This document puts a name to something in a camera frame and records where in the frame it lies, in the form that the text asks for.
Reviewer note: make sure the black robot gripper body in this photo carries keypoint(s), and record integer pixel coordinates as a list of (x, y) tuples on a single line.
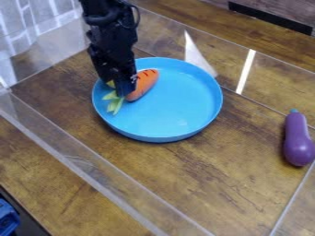
[(113, 20)]

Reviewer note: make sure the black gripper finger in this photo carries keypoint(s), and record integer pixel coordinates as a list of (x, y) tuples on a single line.
[(126, 80), (102, 66)]

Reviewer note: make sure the orange toy carrot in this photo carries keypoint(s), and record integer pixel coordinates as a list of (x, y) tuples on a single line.
[(147, 78)]

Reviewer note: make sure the yellow toy lemon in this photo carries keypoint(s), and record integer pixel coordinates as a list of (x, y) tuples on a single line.
[(111, 84)]

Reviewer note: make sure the blue round plate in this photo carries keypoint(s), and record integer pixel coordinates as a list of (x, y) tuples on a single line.
[(175, 110)]

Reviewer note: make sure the black bar in background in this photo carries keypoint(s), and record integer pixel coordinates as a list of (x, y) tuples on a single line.
[(271, 18)]

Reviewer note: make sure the purple toy eggplant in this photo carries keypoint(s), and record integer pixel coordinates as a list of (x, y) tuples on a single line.
[(299, 147)]

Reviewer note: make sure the blue object at corner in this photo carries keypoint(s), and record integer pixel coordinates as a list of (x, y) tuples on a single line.
[(10, 219)]

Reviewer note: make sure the clear acrylic enclosure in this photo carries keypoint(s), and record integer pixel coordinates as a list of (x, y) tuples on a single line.
[(91, 182)]

